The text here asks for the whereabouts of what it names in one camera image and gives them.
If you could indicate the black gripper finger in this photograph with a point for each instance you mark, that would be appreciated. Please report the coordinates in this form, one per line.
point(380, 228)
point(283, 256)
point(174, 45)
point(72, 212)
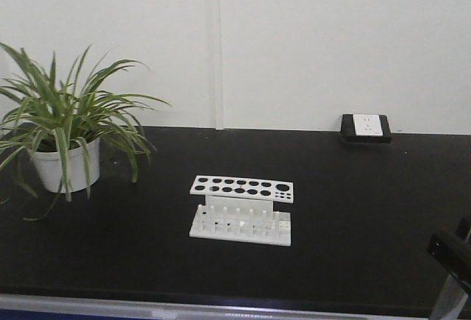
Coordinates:
point(464, 228)
point(453, 254)

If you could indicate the black white power socket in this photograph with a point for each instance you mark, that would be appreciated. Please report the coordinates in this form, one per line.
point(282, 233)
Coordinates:
point(365, 128)

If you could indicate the white test tube rack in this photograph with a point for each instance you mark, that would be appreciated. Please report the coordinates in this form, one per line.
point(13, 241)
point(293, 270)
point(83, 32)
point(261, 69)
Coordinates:
point(242, 209)

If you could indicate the green spider plant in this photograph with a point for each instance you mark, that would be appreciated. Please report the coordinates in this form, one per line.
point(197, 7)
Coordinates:
point(60, 123)

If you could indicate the white wall cable duct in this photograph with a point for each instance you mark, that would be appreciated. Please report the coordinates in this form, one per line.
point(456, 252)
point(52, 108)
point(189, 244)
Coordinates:
point(215, 60)

